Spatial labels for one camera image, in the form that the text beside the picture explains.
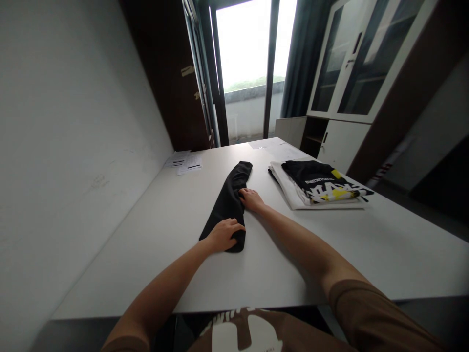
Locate person's right hand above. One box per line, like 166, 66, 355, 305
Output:
238, 187, 266, 213

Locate person's left hand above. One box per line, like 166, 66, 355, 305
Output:
204, 218, 247, 253

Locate black garment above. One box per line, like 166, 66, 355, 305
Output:
199, 160, 254, 254

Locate printed paper sheets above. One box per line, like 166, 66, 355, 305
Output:
163, 149, 203, 176

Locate white folded garment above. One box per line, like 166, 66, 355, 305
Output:
268, 161, 368, 211

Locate black printed folded t-shirt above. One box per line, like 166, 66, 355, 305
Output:
281, 159, 375, 204

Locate white low board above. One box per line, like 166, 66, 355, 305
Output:
274, 116, 308, 146

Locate person's body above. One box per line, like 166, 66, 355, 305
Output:
153, 306, 352, 352

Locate glass balcony door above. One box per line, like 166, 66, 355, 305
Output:
183, 0, 298, 147

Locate dark brown wooden panel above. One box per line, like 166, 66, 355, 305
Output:
119, 0, 213, 152

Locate teal curtain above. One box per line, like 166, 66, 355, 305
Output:
280, 0, 332, 119

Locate white glass-door cabinet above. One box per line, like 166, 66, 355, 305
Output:
299, 0, 433, 166

